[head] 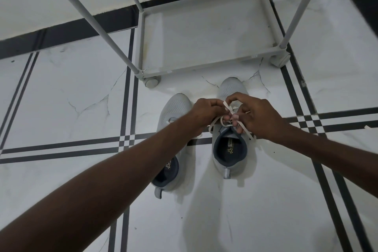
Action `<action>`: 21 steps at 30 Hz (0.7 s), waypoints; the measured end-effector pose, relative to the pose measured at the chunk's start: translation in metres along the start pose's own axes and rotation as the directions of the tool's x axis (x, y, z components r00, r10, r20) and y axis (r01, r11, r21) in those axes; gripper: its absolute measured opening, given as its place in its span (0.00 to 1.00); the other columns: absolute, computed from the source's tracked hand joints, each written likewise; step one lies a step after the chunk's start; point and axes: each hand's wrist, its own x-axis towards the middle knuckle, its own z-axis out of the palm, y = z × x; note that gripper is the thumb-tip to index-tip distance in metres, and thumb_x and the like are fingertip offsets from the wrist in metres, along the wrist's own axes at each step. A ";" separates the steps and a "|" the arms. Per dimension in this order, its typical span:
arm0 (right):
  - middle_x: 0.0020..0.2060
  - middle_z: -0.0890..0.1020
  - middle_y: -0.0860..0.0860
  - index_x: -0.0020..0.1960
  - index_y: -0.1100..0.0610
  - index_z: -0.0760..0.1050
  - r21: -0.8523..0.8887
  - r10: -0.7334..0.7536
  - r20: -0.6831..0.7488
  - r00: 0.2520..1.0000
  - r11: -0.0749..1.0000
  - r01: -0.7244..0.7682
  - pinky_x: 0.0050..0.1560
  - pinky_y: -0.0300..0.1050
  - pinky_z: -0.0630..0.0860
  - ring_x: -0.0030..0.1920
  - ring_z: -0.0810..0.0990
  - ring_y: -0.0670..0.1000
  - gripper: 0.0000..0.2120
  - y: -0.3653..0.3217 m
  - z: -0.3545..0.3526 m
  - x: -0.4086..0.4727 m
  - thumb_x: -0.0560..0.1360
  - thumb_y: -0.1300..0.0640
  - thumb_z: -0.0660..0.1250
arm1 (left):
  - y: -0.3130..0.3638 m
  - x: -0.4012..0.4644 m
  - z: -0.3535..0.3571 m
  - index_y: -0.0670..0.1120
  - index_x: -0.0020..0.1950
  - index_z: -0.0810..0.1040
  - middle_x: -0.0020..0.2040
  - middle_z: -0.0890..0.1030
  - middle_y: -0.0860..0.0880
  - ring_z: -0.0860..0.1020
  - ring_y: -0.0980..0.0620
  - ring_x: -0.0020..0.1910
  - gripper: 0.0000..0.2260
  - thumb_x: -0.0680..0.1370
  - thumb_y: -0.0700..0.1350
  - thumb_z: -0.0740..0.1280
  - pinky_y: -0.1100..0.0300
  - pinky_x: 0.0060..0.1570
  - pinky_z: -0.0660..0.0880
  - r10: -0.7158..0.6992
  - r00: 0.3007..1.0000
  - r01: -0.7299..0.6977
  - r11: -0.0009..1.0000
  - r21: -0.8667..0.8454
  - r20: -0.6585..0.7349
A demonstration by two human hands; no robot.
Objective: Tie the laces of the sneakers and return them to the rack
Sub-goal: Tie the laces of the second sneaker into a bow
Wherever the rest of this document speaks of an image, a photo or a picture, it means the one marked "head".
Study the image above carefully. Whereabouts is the person's right hand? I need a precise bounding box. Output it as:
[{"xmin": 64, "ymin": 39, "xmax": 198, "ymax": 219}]
[{"xmin": 226, "ymin": 92, "xmax": 289, "ymax": 143}]

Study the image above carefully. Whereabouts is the white shoelace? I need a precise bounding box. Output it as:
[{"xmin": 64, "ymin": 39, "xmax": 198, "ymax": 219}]
[{"xmin": 208, "ymin": 100, "xmax": 258, "ymax": 144}]

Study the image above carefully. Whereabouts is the grey metal shelf rack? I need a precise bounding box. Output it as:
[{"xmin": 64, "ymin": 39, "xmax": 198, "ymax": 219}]
[{"xmin": 32, "ymin": 0, "xmax": 329, "ymax": 88}]

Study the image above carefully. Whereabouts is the person's right forearm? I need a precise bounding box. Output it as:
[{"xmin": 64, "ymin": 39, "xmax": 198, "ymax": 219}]
[{"xmin": 278, "ymin": 123, "xmax": 378, "ymax": 200}]

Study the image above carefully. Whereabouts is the person's left hand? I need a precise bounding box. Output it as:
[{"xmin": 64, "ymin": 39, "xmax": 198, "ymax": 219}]
[{"xmin": 188, "ymin": 98, "xmax": 234, "ymax": 138}]

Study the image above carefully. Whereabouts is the grey sneaker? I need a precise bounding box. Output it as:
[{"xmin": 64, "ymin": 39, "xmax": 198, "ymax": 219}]
[
  {"xmin": 151, "ymin": 93, "xmax": 205, "ymax": 200},
  {"xmin": 212, "ymin": 77, "xmax": 258, "ymax": 180}
]

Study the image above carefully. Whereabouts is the grey caster wheel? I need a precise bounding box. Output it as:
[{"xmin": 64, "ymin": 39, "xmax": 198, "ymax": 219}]
[
  {"xmin": 144, "ymin": 76, "xmax": 162, "ymax": 89},
  {"xmin": 270, "ymin": 50, "xmax": 292, "ymax": 68}
]

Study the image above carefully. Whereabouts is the person's left forearm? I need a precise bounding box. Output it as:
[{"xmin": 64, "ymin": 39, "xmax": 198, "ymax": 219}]
[{"xmin": 0, "ymin": 114, "xmax": 204, "ymax": 252}]

